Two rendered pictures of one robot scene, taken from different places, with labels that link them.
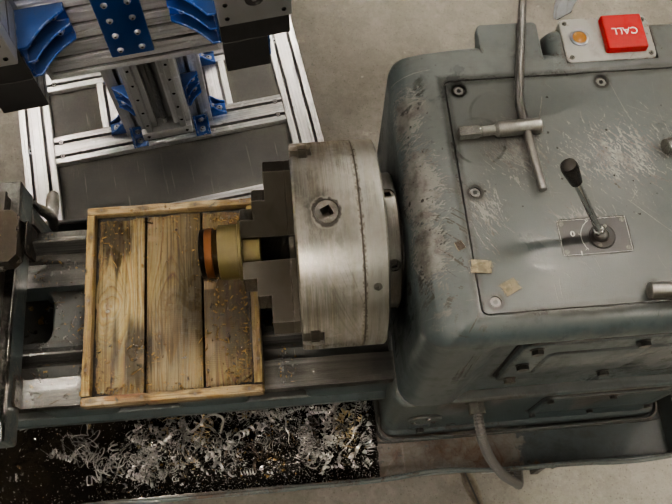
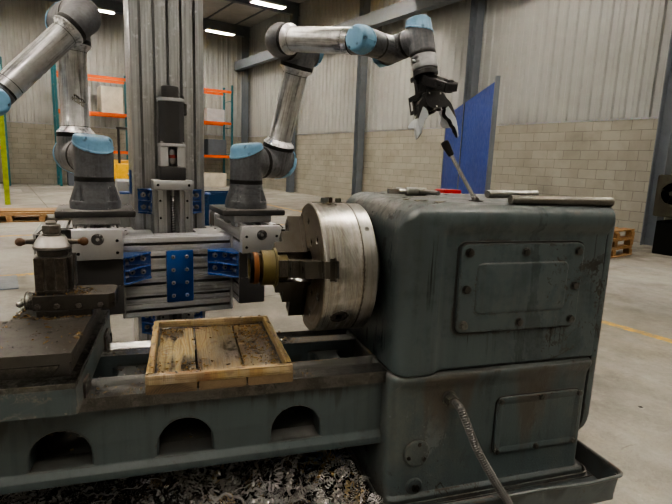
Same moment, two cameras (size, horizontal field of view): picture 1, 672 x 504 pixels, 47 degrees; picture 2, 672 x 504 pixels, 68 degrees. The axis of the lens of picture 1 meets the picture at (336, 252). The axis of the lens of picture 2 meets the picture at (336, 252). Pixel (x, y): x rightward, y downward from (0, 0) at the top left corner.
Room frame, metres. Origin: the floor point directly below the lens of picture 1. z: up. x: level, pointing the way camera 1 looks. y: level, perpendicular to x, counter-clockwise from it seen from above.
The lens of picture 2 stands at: (-0.74, 0.20, 1.34)
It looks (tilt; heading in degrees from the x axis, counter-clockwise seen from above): 10 degrees down; 350
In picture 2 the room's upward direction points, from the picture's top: 2 degrees clockwise
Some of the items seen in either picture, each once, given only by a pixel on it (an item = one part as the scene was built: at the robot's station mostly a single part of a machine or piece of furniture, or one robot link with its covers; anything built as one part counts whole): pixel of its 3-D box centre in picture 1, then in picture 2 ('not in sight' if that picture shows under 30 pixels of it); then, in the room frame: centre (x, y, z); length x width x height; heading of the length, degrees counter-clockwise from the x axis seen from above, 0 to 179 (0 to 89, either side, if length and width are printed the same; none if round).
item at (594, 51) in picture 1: (601, 48); not in sight; (0.74, -0.38, 1.23); 0.13 x 0.08 x 0.05; 98
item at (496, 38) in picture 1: (507, 51); not in sight; (0.72, -0.24, 1.24); 0.09 x 0.08 x 0.03; 98
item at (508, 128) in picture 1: (499, 129); (407, 191); (0.57, -0.22, 1.27); 0.12 x 0.02 x 0.02; 100
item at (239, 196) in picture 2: not in sight; (246, 193); (1.11, 0.22, 1.21); 0.15 x 0.15 x 0.10
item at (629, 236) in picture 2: not in sight; (591, 240); (6.68, -5.37, 0.22); 1.25 x 0.86 x 0.44; 117
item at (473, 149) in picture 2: not in sight; (459, 177); (6.67, -2.95, 1.18); 4.12 x 0.80 x 2.35; 166
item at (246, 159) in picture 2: not in sight; (247, 160); (1.12, 0.22, 1.33); 0.13 x 0.12 x 0.14; 131
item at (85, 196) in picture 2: not in sight; (95, 192); (0.97, 0.70, 1.21); 0.15 x 0.15 x 0.10
